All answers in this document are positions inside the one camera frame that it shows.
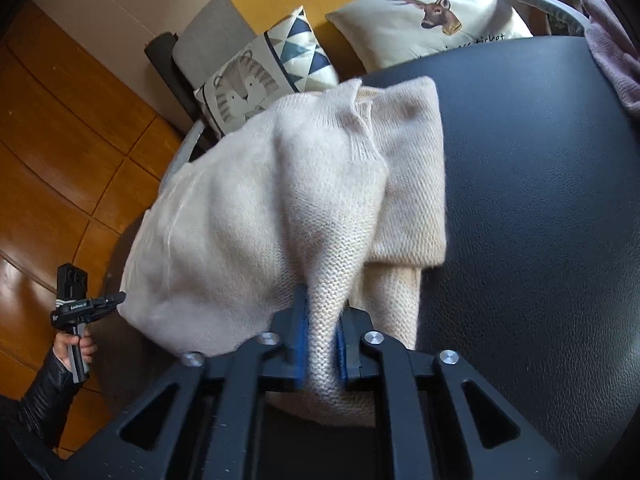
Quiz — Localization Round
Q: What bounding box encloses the beige knit sweater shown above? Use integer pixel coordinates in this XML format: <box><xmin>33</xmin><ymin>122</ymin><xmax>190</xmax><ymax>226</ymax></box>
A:
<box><xmin>119</xmin><ymin>77</ymin><xmax>447</xmax><ymax>426</ymax></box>

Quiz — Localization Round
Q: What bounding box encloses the person left hand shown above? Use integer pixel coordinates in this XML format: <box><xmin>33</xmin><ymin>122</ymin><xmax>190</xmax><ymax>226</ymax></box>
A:
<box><xmin>52</xmin><ymin>327</ymin><xmax>100</xmax><ymax>373</ymax></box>

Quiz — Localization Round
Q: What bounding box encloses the left arm black sleeve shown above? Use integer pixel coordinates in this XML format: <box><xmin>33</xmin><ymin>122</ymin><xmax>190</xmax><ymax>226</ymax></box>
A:
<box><xmin>1</xmin><ymin>350</ymin><xmax>79</xmax><ymax>479</ymax></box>

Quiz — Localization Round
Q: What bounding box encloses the orange wooden cabinet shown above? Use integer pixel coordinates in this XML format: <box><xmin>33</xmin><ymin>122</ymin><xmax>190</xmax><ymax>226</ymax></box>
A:
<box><xmin>0</xmin><ymin>0</ymin><xmax>187</xmax><ymax>461</ymax></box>

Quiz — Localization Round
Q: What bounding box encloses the tiger print cushion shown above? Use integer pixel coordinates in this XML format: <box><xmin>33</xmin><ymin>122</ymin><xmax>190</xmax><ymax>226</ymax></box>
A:
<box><xmin>194</xmin><ymin>6</ymin><xmax>340</xmax><ymax>138</ymax></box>

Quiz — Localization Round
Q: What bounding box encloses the grey yellow blue sofa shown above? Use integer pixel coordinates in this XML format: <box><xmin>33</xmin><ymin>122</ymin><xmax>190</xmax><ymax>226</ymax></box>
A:
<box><xmin>145</xmin><ymin>0</ymin><xmax>588</xmax><ymax>172</ymax></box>

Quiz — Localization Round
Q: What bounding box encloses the deer print cushion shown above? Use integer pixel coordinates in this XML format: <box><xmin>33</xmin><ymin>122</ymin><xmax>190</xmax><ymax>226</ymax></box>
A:
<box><xmin>326</xmin><ymin>0</ymin><xmax>532</xmax><ymax>73</ymax></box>

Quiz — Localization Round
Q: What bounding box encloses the mauve knit garment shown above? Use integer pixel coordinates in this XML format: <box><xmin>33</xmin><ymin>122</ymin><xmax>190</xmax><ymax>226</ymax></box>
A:
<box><xmin>580</xmin><ymin>0</ymin><xmax>640</xmax><ymax>120</ymax></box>

